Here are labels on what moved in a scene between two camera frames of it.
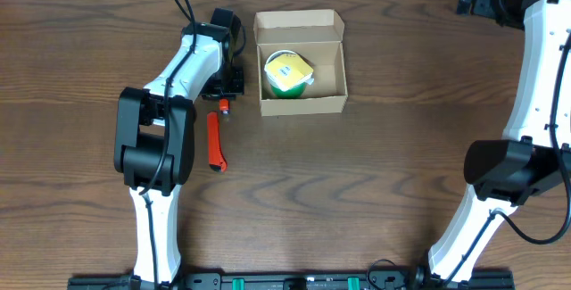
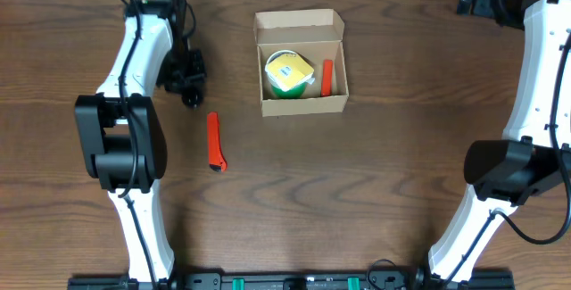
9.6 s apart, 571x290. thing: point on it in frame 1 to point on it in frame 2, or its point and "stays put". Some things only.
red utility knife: (216, 160) stays put
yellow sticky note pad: (287, 70) stays put
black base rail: (496, 280) stays put
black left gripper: (224, 87) to (182, 77)
